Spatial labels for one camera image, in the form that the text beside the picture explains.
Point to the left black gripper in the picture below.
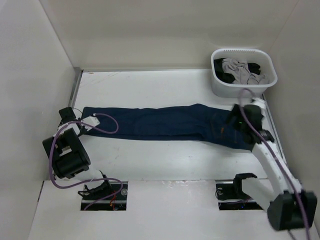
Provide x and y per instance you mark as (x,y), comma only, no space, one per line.
(84,130)

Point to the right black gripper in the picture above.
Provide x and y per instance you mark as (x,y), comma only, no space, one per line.
(235,112)

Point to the dark blue denim trousers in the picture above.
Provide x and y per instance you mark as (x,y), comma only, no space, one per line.
(196,122)

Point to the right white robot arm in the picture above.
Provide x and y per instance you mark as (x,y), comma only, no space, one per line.
(287,204)

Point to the black crumpled garment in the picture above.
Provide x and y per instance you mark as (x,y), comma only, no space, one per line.
(224,77)

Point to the grey crumpled garment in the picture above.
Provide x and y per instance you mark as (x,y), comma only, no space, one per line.
(244,73)

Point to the white plastic laundry basket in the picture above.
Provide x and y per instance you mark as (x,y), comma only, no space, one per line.
(225,90)

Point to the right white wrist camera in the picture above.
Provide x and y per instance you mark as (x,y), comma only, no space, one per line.
(259,102)

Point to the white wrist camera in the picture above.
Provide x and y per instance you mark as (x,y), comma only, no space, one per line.
(90,122)
(259,102)

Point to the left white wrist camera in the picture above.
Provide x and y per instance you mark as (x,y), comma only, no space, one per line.
(90,122)

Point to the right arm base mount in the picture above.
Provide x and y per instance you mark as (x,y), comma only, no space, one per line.
(229,200)

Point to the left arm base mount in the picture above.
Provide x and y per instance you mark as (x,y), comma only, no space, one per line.
(109,197)

